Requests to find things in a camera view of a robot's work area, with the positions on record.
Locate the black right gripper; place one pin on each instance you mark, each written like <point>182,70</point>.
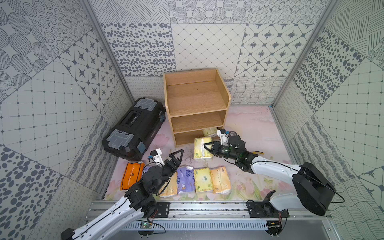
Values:
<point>216,147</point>

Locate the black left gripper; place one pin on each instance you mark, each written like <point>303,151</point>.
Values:
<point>169,163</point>

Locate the small purple tissue pack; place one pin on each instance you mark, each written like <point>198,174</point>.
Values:
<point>185,180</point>

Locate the yellow-orange tissue pack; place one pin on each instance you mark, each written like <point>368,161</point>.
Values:
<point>170,188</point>

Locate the green tissue pack shelf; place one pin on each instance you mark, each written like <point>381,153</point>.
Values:
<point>203,180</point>

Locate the yellow tissue pack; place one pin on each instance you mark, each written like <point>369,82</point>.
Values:
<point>221,180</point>

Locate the orange tissue pack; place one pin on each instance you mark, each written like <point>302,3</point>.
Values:
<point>132,174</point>

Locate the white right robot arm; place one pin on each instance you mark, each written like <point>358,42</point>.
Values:
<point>308,188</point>

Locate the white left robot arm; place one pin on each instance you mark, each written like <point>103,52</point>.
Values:
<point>138,202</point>

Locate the wooden three-tier shelf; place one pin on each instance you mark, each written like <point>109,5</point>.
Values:
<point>195,100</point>

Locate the black plastic toolbox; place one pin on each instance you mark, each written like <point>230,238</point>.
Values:
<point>131,137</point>

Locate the green circuit board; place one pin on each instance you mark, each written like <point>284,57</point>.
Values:
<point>145,226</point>

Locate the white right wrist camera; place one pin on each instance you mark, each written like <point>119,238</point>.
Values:
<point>223,135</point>

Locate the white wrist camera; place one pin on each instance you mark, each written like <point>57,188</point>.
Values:
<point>156,157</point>
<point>223,135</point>

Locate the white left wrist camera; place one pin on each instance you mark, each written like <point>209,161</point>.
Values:
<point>156,157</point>

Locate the yellow-handled pliers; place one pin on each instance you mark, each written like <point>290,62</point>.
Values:
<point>258,153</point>

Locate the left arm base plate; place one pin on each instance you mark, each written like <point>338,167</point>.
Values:
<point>161,210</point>

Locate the aluminium mounting rail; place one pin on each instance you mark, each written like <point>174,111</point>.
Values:
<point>206,210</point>

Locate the white slotted cable duct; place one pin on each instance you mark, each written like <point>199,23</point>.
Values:
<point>189,225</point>

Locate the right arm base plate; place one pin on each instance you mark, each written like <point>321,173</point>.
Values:
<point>264,210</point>

